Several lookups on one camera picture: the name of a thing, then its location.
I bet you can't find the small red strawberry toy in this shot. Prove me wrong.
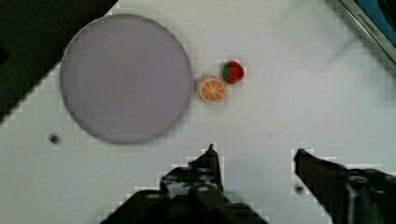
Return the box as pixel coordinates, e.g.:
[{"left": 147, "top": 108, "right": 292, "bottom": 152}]
[{"left": 222, "top": 61, "right": 245, "bottom": 85}]

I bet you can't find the round grey plate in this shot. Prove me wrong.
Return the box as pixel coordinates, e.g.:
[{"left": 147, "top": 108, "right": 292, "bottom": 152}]
[{"left": 60, "top": 14, "right": 193, "bottom": 144}]

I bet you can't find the silver toaster oven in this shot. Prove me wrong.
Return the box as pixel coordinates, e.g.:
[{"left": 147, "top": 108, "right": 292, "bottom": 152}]
[{"left": 326, "top": 0, "right": 396, "bottom": 68}]

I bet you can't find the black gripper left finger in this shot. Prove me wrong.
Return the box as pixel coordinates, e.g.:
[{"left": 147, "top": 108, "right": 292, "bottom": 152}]
[{"left": 100, "top": 145, "right": 268, "bottom": 224}]

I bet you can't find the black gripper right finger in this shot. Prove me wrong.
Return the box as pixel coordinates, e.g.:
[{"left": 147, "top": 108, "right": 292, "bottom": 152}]
[{"left": 293, "top": 148, "right": 396, "bottom": 224}]

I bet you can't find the orange slice toy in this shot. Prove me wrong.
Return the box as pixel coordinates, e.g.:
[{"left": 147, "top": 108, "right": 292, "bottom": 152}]
[{"left": 197, "top": 76, "right": 227, "bottom": 105}]

